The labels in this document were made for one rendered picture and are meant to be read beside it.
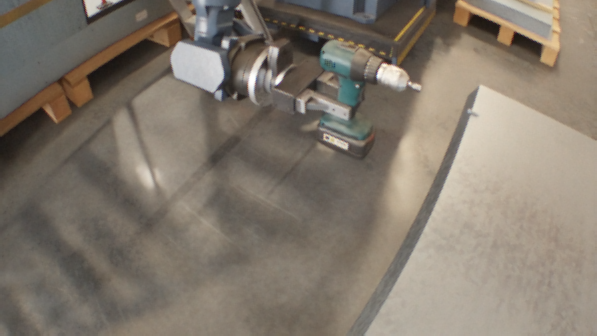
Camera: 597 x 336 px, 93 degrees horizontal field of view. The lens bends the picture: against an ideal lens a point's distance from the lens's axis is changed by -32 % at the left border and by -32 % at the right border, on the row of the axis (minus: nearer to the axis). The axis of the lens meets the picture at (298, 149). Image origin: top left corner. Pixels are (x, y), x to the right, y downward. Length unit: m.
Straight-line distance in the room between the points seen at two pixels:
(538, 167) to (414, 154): 0.94
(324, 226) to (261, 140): 0.44
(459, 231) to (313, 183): 0.93
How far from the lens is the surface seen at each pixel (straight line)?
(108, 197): 1.48
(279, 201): 1.32
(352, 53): 0.71
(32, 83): 1.98
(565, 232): 0.60
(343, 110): 0.76
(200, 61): 0.87
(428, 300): 0.44
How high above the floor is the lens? 1.04
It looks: 45 degrees down
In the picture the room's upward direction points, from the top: 1 degrees clockwise
